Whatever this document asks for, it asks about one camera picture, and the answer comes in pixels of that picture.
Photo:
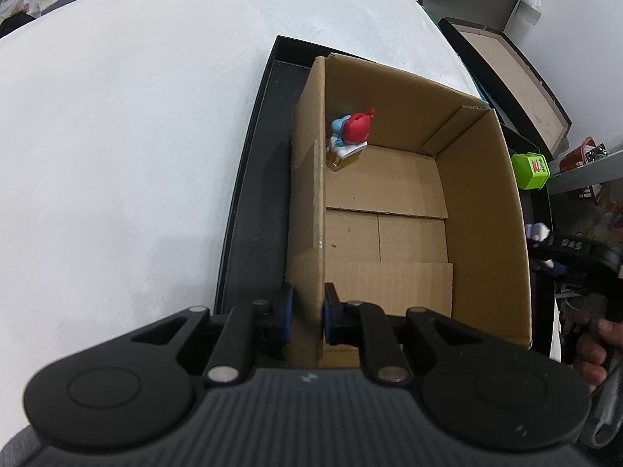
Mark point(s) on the black tray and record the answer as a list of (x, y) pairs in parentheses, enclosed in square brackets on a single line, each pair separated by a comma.
[(258, 214)]

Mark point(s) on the person's right hand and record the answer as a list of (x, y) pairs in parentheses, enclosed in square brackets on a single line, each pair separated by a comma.
[(591, 355)]

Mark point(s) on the grey shelf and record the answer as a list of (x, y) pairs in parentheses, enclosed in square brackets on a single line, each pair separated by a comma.
[(589, 172)]

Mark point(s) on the brown cardboard box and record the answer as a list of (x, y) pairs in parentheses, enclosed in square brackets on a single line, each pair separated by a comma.
[(389, 194)]

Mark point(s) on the black box with brown inside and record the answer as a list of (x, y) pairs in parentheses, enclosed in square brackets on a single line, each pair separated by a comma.
[(516, 82)]

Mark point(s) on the red and blue toy figure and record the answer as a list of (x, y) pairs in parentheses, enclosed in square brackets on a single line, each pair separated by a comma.
[(357, 126)]

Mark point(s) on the grey cloth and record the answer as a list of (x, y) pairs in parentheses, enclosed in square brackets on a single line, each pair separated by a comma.
[(17, 445)]

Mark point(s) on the red basket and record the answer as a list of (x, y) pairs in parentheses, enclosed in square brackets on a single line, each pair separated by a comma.
[(577, 155)]

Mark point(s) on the green tin box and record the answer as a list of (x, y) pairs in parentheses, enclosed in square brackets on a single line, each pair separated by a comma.
[(529, 172)]

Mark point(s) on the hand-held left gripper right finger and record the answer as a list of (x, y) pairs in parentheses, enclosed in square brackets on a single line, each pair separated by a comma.
[(331, 314)]

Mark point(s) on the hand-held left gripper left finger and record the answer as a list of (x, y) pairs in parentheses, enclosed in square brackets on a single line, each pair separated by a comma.
[(287, 314)]

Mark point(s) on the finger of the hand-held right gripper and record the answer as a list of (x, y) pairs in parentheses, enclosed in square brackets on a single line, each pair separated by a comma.
[(545, 255)]

